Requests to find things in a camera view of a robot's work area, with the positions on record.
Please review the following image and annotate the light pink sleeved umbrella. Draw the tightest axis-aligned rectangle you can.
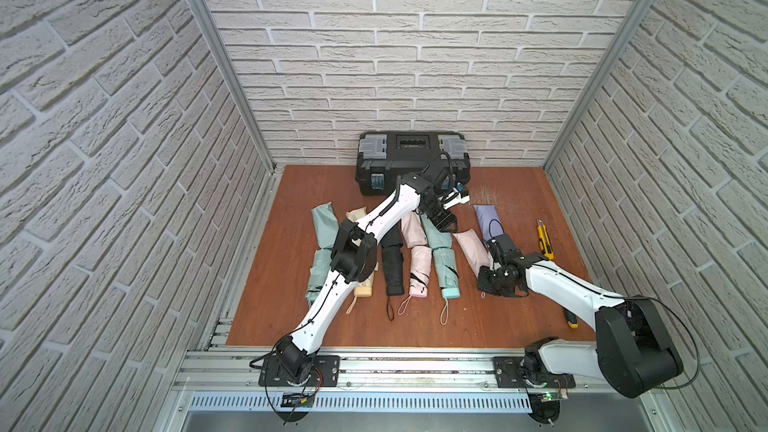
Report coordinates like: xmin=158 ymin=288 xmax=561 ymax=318
xmin=453 ymin=229 xmax=492 ymax=277

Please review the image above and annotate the black umbrella sleeve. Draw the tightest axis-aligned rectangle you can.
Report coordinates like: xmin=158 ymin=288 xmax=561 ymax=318
xmin=380 ymin=222 xmax=403 ymax=249

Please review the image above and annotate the mint green sleeved umbrella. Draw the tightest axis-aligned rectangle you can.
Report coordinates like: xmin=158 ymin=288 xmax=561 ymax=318
xmin=433 ymin=247 xmax=460 ymax=326

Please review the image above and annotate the black sleeved umbrella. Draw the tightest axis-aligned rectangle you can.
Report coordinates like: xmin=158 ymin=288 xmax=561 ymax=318
xmin=382 ymin=246 xmax=405 ymax=321

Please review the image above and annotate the cream umbrella sleeve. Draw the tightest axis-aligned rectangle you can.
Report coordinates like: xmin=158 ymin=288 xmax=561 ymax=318
xmin=346 ymin=207 xmax=367 ymax=223

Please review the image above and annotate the cream sleeved umbrella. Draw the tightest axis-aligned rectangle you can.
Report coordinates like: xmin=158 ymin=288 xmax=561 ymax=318
xmin=346 ymin=272 xmax=375 ymax=315

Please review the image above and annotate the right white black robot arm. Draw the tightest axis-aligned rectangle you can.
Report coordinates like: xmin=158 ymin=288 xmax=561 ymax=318
xmin=478 ymin=234 xmax=684 ymax=398

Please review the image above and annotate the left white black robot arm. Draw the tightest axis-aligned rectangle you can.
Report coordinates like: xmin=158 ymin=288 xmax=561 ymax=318
xmin=271 ymin=173 xmax=469 ymax=385

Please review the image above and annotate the yellow utility knife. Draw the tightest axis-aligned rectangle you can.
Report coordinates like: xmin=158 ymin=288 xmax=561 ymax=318
xmin=537 ymin=219 xmax=554 ymax=261

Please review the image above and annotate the lavender sleeved umbrella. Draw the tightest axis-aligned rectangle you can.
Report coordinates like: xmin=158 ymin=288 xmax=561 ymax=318
xmin=474 ymin=205 xmax=505 ymax=242

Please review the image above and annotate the black plastic toolbox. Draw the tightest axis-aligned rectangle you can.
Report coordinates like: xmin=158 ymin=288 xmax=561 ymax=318
xmin=355 ymin=131 xmax=471 ymax=196

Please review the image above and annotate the yellow black screwdriver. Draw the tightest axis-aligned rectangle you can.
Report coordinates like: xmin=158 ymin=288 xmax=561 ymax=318
xmin=565 ymin=310 xmax=579 ymax=329

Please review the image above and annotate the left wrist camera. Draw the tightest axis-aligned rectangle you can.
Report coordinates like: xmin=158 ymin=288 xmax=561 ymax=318
xmin=430 ymin=151 xmax=471 ymax=209

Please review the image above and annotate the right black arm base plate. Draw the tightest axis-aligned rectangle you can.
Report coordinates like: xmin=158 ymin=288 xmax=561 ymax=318
xmin=492 ymin=354 xmax=576 ymax=389

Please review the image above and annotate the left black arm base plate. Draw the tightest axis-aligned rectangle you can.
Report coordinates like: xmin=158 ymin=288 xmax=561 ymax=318
xmin=258 ymin=355 xmax=340 ymax=388

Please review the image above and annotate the aluminium mounting rail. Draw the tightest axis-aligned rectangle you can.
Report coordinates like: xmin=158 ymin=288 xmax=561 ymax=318
xmin=171 ymin=347 xmax=621 ymax=414

